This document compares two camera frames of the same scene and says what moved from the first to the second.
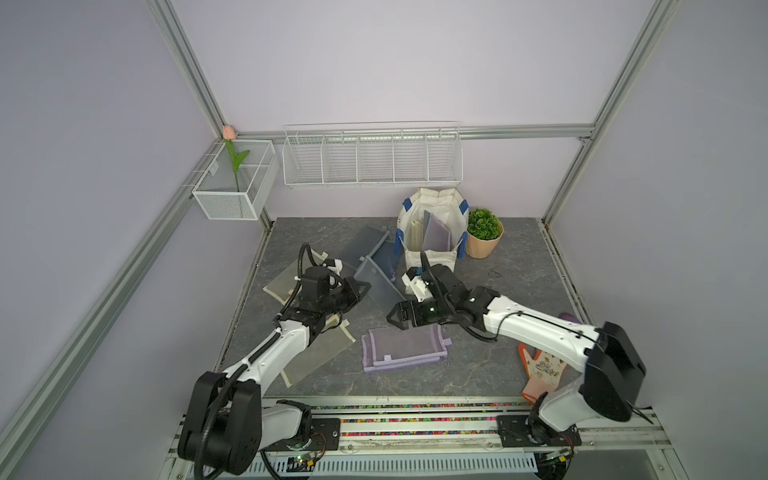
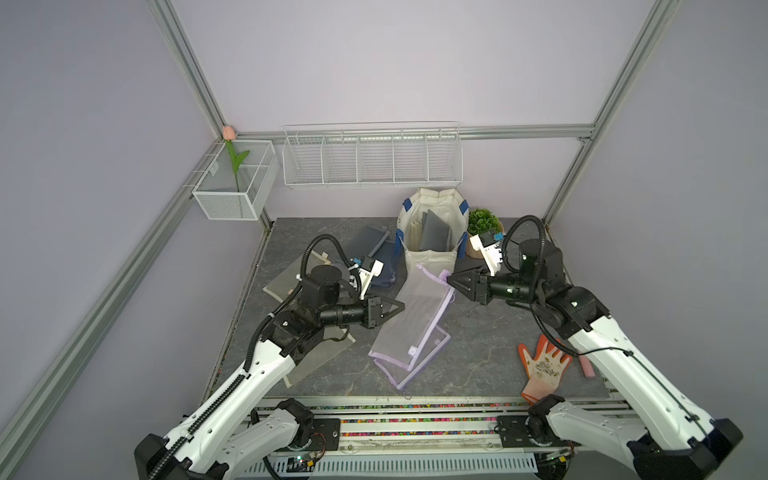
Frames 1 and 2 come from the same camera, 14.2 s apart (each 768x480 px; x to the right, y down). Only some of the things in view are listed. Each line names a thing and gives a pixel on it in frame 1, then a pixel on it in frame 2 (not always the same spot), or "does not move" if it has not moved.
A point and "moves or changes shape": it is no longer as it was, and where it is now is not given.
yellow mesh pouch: x=414 y=235 does not move
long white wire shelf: x=373 y=154 does not move
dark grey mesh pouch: x=383 y=294 moves or changes shape
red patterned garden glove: x=545 y=372 does not move
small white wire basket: x=238 y=180 does not move
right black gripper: x=409 y=306 -> x=479 y=283
